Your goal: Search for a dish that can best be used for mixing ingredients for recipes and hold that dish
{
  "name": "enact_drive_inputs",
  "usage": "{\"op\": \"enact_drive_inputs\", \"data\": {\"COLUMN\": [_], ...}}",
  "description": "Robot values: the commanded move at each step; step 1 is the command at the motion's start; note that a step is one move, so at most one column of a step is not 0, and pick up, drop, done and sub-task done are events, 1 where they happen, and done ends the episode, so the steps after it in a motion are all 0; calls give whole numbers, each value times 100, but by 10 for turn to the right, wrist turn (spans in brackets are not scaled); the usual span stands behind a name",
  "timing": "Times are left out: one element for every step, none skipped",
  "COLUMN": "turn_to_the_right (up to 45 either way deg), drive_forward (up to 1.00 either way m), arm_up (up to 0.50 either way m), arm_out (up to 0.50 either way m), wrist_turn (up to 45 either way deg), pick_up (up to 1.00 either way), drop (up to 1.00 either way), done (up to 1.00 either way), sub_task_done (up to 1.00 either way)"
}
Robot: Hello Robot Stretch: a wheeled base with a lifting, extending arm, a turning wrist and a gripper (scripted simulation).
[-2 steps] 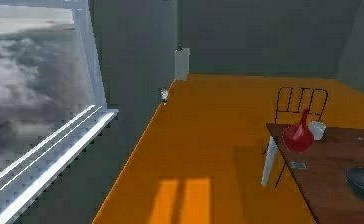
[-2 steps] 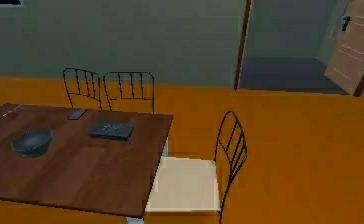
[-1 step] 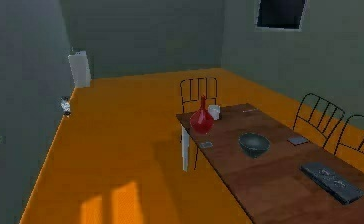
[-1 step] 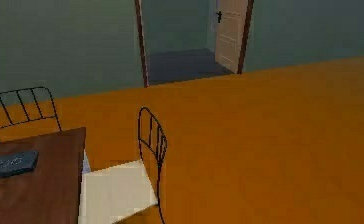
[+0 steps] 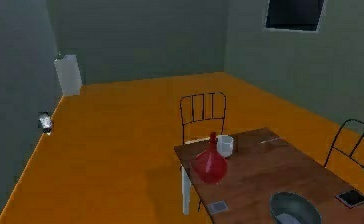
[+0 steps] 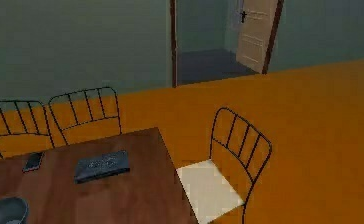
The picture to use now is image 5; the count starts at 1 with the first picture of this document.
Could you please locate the white mug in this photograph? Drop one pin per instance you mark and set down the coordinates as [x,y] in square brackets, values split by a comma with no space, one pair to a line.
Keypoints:
[226,145]

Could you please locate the red glass vase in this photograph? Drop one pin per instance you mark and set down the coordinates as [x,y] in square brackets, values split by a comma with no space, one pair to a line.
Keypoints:
[210,165]

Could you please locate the silver cutlery piece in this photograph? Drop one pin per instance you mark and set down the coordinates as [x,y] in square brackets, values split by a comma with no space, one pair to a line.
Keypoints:
[269,140]

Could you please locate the grey card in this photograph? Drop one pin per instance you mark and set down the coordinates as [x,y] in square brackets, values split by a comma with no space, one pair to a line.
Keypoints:
[218,207]

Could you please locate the brown wooden table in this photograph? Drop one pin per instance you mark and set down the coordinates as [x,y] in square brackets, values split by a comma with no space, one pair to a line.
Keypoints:
[273,173]

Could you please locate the white bin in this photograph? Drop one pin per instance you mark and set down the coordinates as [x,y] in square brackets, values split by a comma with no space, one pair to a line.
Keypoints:
[68,75]

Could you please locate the grey bowl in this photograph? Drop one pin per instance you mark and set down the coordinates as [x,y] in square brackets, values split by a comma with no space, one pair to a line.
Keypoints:
[291,208]

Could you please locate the black phone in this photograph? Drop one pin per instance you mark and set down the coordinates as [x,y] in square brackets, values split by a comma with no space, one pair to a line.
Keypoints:
[352,198]

